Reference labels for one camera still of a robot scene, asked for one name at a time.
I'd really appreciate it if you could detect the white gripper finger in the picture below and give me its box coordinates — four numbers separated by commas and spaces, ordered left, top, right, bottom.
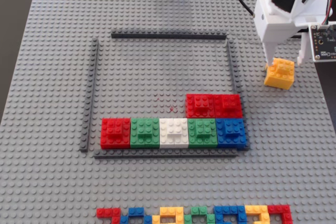
264, 40, 278, 71
297, 31, 310, 66

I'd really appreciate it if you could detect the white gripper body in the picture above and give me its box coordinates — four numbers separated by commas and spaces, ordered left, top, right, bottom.
254, 0, 333, 42

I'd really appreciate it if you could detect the yellow brick cube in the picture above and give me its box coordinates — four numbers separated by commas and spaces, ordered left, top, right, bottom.
264, 57, 295, 90

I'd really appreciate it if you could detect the red brick cube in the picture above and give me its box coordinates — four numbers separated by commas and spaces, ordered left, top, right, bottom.
185, 93, 215, 119
213, 93, 244, 119
100, 118, 132, 150

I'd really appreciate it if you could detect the blue brick cube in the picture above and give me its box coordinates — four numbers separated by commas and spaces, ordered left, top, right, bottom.
215, 118, 247, 149

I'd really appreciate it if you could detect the green brick cube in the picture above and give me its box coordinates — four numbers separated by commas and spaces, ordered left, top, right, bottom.
130, 118, 161, 149
187, 118, 218, 148

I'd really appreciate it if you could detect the white brick cube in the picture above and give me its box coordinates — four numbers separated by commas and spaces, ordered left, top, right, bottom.
159, 118, 190, 149

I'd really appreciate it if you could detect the red L brick letter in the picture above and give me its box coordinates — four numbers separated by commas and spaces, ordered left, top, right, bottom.
267, 204, 292, 224

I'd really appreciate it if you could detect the yellow E brick letter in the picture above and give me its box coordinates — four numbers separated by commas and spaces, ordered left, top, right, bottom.
245, 205, 270, 224

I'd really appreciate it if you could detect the blue G brick letter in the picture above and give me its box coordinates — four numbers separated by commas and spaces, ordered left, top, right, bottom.
214, 205, 248, 224

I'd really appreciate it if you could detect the green o brick letter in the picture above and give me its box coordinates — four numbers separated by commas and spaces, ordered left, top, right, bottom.
183, 206, 216, 224

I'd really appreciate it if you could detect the yellow B brick letter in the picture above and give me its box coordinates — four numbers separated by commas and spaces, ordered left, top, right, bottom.
152, 206, 185, 224

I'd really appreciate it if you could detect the blue o brick letter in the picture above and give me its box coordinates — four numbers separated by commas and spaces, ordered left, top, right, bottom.
119, 207, 153, 224

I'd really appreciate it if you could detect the grey studded baseplate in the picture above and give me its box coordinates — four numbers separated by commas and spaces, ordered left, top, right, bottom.
0, 0, 336, 224

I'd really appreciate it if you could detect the black wrist camera board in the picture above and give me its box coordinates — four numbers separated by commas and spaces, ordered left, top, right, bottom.
308, 21, 336, 63

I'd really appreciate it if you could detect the dark grey brick wall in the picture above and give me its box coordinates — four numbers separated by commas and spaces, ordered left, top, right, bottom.
93, 148, 240, 159
110, 29, 227, 41
79, 37, 100, 153
225, 39, 250, 152

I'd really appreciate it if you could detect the coloured servo wire bundle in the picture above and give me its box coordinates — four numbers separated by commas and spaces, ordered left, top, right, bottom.
323, 0, 336, 27

